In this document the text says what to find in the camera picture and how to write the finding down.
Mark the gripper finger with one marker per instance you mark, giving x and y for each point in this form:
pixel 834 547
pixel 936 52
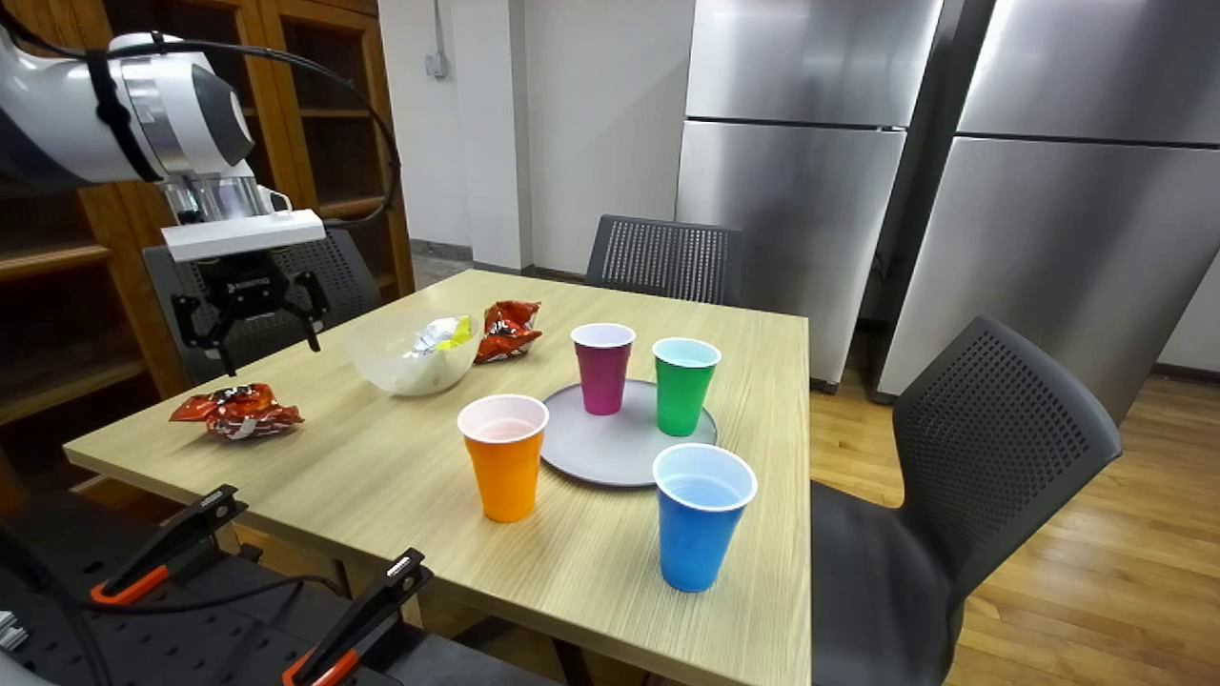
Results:
pixel 313 297
pixel 187 324

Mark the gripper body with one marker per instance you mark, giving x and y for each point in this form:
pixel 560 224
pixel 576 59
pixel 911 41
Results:
pixel 243 286

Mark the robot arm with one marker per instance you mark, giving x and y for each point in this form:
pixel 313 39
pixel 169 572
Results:
pixel 57 114

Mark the dark grey perforated chair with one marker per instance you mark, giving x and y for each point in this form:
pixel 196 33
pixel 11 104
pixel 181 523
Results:
pixel 353 276
pixel 982 448
pixel 662 257

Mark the red snack bag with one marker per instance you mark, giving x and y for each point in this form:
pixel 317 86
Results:
pixel 238 412
pixel 505 332

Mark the translucent white bowl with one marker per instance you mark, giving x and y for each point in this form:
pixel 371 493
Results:
pixel 410 372

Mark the yellow and silver snack packet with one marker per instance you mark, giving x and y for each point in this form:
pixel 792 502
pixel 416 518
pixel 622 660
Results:
pixel 443 335

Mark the wooden cabinet with glass doors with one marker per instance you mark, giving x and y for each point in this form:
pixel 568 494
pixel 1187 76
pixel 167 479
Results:
pixel 324 124

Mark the orange plastic cup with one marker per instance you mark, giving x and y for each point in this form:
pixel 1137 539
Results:
pixel 503 472

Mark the purple plastic cup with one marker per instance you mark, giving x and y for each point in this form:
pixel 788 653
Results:
pixel 602 376

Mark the grey round plate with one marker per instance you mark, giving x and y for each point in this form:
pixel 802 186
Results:
pixel 600 453

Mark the green plastic cup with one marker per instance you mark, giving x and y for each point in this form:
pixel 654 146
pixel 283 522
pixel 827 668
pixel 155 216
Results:
pixel 682 395

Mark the blue plastic cup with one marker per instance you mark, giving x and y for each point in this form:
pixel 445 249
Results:
pixel 696 538

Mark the stainless steel refrigerator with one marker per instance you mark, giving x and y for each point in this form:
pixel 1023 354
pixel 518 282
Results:
pixel 1067 238
pixel 791 210

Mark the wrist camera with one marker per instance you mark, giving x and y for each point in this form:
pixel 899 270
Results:
pixel 243 234

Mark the wall switch with conduit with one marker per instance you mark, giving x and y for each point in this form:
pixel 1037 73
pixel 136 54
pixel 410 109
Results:
pixel 437 65

